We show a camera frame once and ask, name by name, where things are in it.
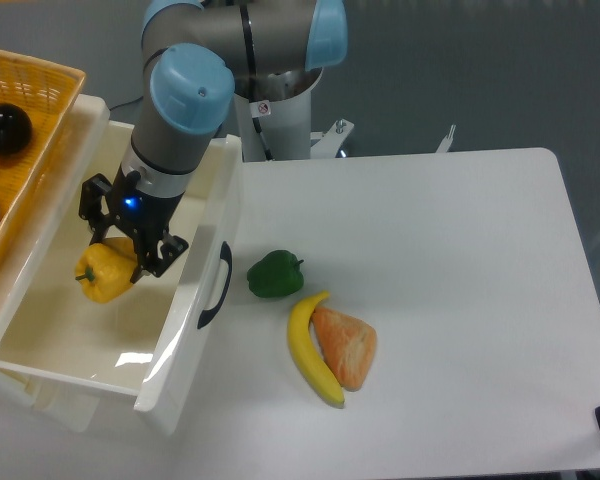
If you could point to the yellow bell pepper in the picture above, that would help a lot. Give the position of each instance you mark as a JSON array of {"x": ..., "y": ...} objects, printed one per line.
[{"x": 104, "y": 270}]

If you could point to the white table clamp bracket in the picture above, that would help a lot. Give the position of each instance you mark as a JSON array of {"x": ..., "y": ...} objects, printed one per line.
[{"x": 329, "y": 144}]

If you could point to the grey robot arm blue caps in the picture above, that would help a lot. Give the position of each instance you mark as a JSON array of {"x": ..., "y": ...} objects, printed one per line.
[{"x": 192, "y": 57}]

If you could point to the green bell pepper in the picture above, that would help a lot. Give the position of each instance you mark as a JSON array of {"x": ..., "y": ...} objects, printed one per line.
[{"x": 278, "y": 274}]

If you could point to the yellow banana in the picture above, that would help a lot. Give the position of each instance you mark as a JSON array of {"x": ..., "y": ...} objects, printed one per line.
[{"x": 306, "y": 357}]

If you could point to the white open upper drawer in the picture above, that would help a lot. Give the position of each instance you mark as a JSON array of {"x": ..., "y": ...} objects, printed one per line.
[{"x": 142, "y": 348}]

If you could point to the orange bread wedge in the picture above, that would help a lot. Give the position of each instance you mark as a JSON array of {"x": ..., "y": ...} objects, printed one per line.
[{"x": 348, "y": 346}]

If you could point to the black glossy ball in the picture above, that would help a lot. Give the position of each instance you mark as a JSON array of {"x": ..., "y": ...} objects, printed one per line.
[{"x": 16, "y": 129}]

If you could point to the orange woven plastic basket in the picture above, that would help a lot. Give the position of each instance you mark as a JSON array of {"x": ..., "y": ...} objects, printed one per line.
[{"x": 36, "y": 96}]

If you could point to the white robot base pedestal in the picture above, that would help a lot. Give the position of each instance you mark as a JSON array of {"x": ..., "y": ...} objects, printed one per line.
[{"x": 273, "y": 114}]

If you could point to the dark blue drawer handle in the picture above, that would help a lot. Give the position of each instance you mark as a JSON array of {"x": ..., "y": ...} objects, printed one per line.
[{"x": 220, "y": 287}]

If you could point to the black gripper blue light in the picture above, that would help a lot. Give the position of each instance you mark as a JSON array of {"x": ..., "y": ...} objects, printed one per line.
[{"x": 142, "y": 216}]

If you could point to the white drawer cabinet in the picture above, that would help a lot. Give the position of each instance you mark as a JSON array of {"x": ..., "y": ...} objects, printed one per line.
[{"x": 47, "y": 204}]

